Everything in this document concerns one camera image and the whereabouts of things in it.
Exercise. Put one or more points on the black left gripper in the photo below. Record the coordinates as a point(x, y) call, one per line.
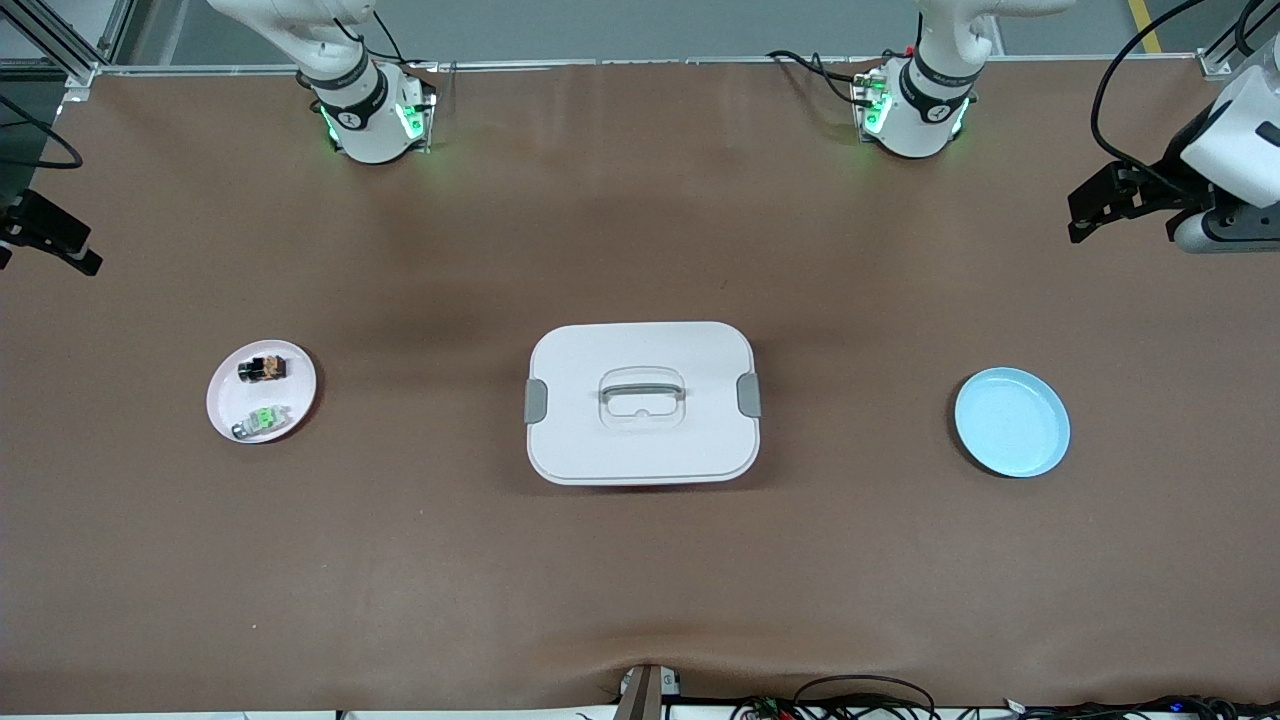
point(1166, 187)

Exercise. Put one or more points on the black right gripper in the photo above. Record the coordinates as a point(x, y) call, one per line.
point(32, 222)

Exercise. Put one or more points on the orange and black switch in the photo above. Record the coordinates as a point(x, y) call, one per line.
point(263, 369)

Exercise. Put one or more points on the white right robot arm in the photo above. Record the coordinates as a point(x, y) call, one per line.
point(365, 130)

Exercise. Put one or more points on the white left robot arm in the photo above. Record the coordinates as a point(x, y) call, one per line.
point(930, 110)

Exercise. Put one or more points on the pale pink round plate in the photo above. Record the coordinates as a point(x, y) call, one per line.
point(225, 395)

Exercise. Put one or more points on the light blue round plate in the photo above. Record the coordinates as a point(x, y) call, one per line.
point(1010, 420)

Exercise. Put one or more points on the grey box latch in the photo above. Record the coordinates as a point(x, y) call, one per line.
point(535, 400)
point(749, 395)

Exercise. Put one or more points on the brown table mat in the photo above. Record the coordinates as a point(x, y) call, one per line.
point(400, 560)

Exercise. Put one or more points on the white lidded storage box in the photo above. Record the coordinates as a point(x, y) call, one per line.
point(640, 450)

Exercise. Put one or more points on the aluminium frame corner post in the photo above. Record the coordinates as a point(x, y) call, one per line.
point(1225, 55)

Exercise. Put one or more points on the green and white switch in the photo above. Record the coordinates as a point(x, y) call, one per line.
point(262, 420)

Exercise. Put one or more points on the aluminium table edge rail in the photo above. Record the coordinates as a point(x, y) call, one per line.
point(550, 65)

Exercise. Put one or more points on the metal clamp bracket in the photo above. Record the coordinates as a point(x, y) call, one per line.
point(645, 695)

